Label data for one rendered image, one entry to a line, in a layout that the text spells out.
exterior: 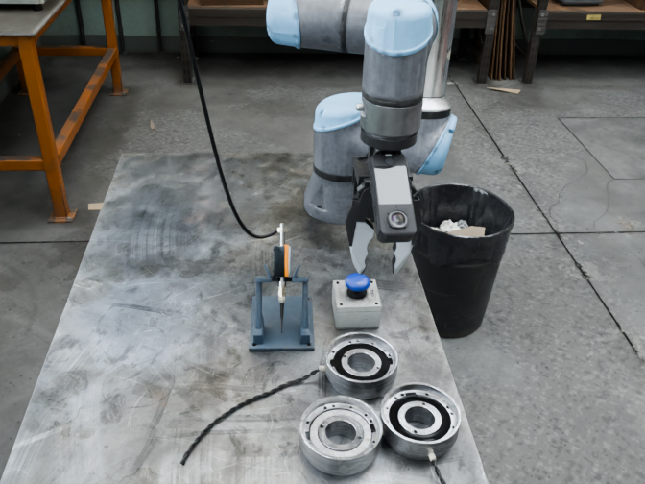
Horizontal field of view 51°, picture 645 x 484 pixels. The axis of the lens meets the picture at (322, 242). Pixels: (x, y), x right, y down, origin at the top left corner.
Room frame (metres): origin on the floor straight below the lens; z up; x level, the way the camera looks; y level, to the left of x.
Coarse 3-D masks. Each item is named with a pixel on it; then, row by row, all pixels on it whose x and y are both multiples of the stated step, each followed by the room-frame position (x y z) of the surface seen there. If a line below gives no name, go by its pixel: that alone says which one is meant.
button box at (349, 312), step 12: (336, 288) 0.87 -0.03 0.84; (372, 288) 0.87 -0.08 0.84; (336, 300) 0.84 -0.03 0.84; (348, 300) 0.84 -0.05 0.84; (360, 300) 0.84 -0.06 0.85; (372, 300) 0.84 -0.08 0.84; (336, 312) 0.83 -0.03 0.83; (348, 312) 0.82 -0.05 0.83; (360, 312) 0.83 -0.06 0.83; (372, 312) 0.83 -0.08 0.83; (336, 324) 0.82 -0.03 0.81; (348, 324) 0.82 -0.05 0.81; (360, 324) 0.83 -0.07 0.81; (372, 324) 0.83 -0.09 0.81
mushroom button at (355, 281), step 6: (348, 276) 0.87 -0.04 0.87; (354, 276) 0.87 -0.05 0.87; (360, 276) 0.87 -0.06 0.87; (366, 276) 0.87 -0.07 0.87; (348, 282) 0.85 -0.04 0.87; (354, 282) 0.85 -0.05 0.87; (360, 282) 0.85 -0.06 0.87; (366, 282) 0.85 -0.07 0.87; (348, 288) 0.85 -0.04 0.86; (354, 288) 0.84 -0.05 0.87; (360, 288) 0.84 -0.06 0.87; (366, 288) 0.84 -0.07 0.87
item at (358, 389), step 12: (348, 336) 0.76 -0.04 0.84; (360, 336) 0.77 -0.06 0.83; (372, 336) 0.76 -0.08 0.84; (336, 348) 0.75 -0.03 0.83; (384, 348) 0.75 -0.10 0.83; (348, 360) 0.73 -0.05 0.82; (360, 360) 0.74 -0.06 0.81; (372, 360) 0.73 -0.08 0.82; (396, 360) 0.71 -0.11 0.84; (336, 372) 0.68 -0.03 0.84; (348, 372) 0.70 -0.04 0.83; (360, 372) 0.70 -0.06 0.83; (372, 372) 0.70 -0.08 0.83; (396, 372) 0.70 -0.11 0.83; (336, 384) 0.68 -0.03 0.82; (348, 384) 0.67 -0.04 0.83; (360, 384) 0.67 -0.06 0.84; (372, 384) 0.67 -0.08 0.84; (384, 384) 0.68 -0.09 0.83; (348, 396) 0.68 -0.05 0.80; (360, 396) 0.67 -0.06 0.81; (372, 396) 0.68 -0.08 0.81
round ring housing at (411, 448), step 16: (400, 384) 0.67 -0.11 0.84; (416, 384) 0.67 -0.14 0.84; (384, 400) 0.63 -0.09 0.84; (448, 400) 0.65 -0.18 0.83; (384, 416) 0.61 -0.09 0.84; (400, 416) 0.62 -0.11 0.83; (416, 416) 0.64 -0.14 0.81; (432, 416) 0.63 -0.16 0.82; (384, 432) 0.60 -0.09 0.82; (416, 432) 0.60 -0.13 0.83; (432, 432) 0.59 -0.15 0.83; (448, 432) 0.60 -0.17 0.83; (400, 448) 0.57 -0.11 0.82; (416, 448) 0.57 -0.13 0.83; (432, 448) 0.57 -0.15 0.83; (448, 448) 0.58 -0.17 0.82
